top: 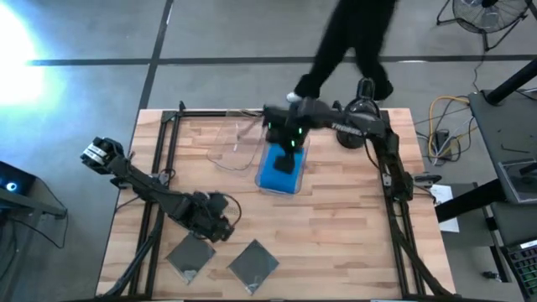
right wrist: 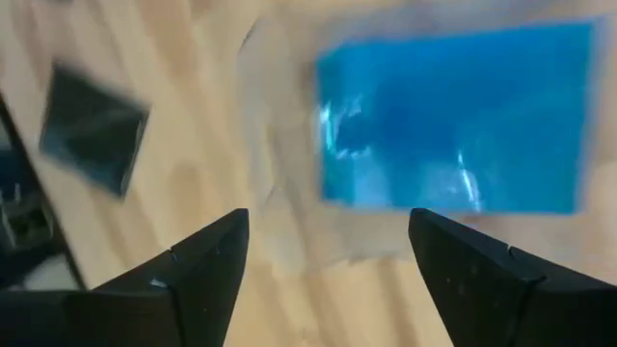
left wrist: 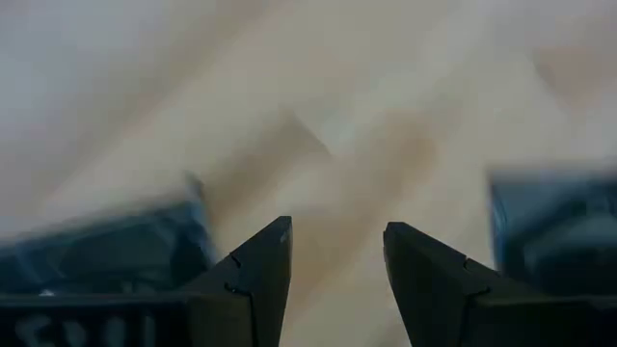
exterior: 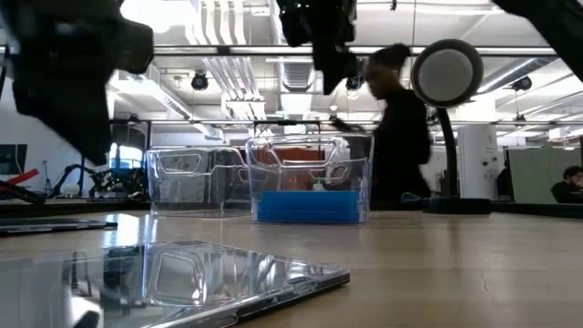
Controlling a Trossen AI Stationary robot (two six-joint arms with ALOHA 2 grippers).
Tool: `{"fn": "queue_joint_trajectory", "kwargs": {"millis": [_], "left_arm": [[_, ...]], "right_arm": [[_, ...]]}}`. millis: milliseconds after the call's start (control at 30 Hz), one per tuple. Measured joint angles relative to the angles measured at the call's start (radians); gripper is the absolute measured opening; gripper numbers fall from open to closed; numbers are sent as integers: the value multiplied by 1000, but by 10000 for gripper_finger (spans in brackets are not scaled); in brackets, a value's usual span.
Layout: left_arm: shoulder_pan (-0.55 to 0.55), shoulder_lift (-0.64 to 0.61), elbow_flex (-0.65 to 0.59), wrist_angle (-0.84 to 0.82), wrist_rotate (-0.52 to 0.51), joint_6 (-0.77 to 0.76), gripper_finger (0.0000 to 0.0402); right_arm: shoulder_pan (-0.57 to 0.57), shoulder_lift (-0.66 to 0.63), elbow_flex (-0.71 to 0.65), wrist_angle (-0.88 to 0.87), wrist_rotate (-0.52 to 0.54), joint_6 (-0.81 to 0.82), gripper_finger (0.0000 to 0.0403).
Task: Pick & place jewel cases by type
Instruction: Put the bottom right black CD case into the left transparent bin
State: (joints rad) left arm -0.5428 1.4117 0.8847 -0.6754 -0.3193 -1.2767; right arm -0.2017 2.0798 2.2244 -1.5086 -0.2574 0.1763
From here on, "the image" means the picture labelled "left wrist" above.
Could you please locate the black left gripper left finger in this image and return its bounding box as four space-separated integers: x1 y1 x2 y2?
0 215 294 347

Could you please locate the dark grey sponge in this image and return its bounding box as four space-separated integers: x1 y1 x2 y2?
0 175 217 296

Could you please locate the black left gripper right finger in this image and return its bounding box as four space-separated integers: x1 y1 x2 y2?
383 221 617 347

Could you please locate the black jewel case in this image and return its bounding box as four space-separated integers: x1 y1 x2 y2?
487 163 617 298

